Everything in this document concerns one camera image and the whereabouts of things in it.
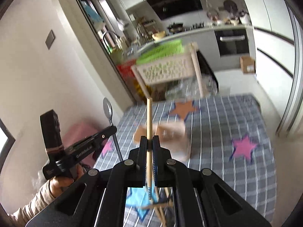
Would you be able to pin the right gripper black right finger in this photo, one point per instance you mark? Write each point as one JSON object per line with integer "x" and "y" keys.
{"x": 157, "y": 156}

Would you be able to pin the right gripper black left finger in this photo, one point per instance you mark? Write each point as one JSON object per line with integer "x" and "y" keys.
{"x": 142, "y": 159}

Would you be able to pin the wooden chopstick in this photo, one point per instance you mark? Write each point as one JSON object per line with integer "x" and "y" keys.
{"x": 149, "y": 168}
{"x": 158, "y": 209}
{"x": 158, "y": 205}

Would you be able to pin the metal spoon black handle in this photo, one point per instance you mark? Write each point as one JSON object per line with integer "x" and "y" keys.
{"x": 108, "y": 113}

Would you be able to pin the beige sleeve left forearm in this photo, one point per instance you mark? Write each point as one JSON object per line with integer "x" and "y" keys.
{"x": 41, "y": 200}

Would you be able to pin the person's left hand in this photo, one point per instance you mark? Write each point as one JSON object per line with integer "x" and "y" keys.
{"x": 57, "y": 184}

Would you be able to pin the beige plastic utensil holder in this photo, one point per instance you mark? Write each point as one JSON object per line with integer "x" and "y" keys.
{"x": 173, "y": 136}

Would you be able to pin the pink cushioned chair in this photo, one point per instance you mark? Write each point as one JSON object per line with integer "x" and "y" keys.
{"x": 78, "y": 132}

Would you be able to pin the grey checked star tablecloth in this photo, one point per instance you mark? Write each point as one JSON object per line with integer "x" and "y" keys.
{"x": 212, "y": 130}

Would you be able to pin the red plastic basket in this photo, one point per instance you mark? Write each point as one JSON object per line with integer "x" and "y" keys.
{"x": 125, "y": 70}

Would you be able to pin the green plastic basket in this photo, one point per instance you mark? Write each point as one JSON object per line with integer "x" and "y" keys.
{"x": 164, "y": 50}

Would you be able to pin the cardboard box on floor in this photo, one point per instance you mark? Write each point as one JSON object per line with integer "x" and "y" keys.
{"x": 247, "y": 64}

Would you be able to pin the built-in black oven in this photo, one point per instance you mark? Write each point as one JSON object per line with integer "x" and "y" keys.
{"x": 232, "y": 42}

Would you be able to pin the grey wall switch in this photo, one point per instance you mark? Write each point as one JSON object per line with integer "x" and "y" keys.
{"x": 50, "y": 39}

